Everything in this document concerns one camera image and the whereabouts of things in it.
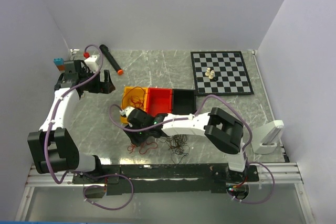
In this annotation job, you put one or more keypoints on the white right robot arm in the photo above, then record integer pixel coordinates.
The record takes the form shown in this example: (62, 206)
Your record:
(223, 130)

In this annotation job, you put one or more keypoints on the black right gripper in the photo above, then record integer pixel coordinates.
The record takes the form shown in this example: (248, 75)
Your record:
(134, 138)

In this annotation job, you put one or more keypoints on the black plastic bin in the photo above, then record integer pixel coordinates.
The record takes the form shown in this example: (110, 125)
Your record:
(183, 101)

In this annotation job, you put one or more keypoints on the red plastic bin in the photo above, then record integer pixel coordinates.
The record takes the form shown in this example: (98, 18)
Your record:
(159, 100)

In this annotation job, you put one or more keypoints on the white chess piece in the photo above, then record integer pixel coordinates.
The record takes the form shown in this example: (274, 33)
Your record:
(207, 73)
(211, 74)

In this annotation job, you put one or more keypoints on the blue orange block tower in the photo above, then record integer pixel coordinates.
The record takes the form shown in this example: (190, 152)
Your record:
(59, 62)

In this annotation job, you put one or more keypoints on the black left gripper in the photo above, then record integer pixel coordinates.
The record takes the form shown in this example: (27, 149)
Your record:
(103, 87)

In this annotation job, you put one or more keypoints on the black white chessboard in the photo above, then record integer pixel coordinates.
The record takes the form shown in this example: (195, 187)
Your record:
(229, 67)

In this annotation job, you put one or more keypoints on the black marker orange cap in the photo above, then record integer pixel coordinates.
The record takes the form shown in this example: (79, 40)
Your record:
(105, 51)

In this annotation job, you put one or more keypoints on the yellow plastic bin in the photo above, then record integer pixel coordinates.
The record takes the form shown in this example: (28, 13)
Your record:
(135, 97)

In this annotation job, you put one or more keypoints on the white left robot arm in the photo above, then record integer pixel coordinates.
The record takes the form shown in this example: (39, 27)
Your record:
(52, 148)

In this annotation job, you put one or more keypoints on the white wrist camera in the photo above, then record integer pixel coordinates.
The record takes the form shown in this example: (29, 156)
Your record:
(92, 61)
(126, 112)

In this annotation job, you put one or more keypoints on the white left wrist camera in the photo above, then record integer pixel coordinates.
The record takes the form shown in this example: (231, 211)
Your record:
(92, 61)

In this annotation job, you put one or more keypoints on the white stand device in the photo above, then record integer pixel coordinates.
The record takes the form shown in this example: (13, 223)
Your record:
(266, 138)

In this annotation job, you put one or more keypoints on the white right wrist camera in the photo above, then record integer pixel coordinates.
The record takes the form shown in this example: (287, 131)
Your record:
(126, 112)

